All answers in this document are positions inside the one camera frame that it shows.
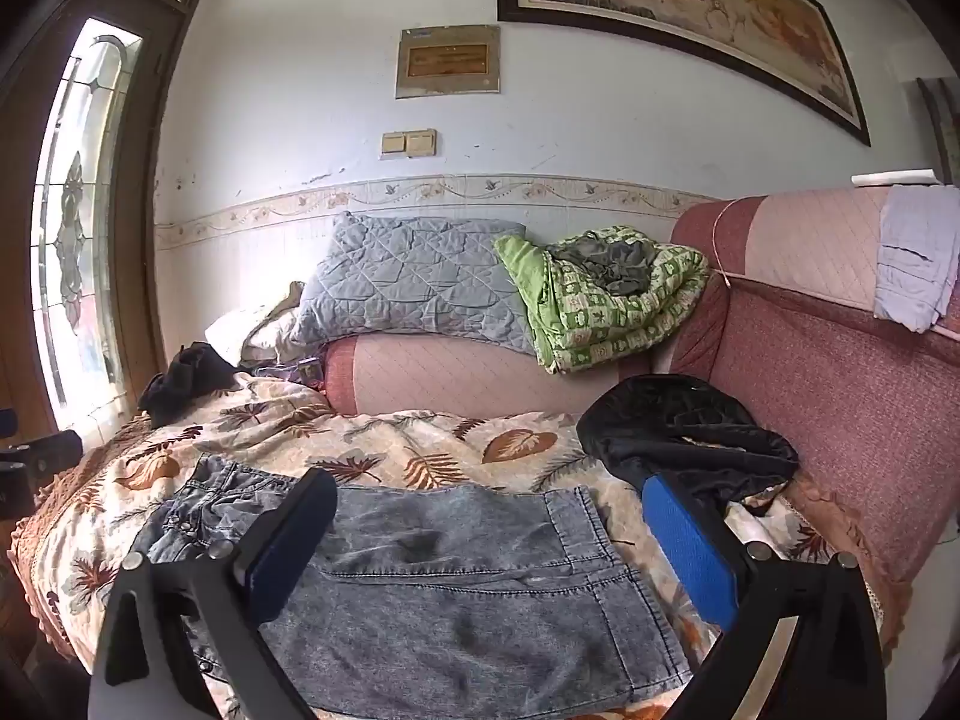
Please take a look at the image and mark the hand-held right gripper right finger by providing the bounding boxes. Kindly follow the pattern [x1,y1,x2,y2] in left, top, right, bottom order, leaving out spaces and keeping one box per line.
[641,472,886,720]

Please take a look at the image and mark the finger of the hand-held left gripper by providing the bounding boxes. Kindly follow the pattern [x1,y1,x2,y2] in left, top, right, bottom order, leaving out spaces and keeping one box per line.
[0,427,85,475]

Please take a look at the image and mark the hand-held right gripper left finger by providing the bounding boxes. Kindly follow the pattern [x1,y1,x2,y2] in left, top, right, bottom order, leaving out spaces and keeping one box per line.
[88,467,338,720]

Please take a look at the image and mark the grey denim pants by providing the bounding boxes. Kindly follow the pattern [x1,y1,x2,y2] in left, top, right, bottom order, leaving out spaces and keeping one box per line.
[127,454,695,713]

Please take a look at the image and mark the brown lace-edged cover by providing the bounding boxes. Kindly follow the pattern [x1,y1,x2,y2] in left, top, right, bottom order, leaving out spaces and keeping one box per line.
[7,420,151,661]

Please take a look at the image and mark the black shiny garment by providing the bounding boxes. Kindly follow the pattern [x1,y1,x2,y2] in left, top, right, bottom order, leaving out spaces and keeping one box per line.
[576,375,800,518]

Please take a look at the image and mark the black crumpled cloth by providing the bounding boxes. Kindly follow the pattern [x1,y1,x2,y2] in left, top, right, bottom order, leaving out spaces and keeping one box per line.
[139,341,241,428]

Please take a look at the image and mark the leaf printed blanket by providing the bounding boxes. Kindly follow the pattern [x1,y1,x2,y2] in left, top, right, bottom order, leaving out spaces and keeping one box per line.
[34,375,811,720]

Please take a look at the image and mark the purple item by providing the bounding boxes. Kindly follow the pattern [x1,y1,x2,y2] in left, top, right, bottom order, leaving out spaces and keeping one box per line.
[255,356,323,391]

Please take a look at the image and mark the pink headboard cushion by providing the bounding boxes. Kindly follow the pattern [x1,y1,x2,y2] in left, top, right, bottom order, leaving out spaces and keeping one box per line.
[322,186,960,661]

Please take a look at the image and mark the white pillow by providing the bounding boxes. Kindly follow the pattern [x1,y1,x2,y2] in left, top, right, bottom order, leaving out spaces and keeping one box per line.
[204,281,308,368]

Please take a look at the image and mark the wooden stained glass door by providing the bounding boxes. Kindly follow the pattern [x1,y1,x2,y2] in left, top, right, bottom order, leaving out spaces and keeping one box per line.
[0,0,188,466]

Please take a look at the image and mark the green printed blanket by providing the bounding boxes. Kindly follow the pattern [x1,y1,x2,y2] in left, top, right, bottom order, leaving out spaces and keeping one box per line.
[493,225,710,374]

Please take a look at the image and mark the grey-green crumpled cloth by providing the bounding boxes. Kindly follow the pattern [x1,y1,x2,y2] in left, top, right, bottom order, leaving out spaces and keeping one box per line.
[551,234,661,295]

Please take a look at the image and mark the grey quilted pillow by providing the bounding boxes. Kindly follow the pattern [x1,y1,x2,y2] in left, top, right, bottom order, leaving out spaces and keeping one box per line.
[289,211,541,357]

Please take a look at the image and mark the lavender cloth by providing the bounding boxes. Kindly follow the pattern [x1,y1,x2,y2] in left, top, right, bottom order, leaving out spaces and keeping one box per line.
[874,184,960,333]

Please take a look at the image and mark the white flat item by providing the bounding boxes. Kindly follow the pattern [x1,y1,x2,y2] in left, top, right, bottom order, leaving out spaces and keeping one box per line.
[851,171,940,187]

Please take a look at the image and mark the beige light switch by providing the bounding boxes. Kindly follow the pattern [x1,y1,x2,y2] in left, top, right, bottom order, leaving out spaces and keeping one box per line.
[380,129,437,160]

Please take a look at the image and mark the framed wall plaque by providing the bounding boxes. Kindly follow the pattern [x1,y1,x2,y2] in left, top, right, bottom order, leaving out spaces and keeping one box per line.
[395,25,502,100]

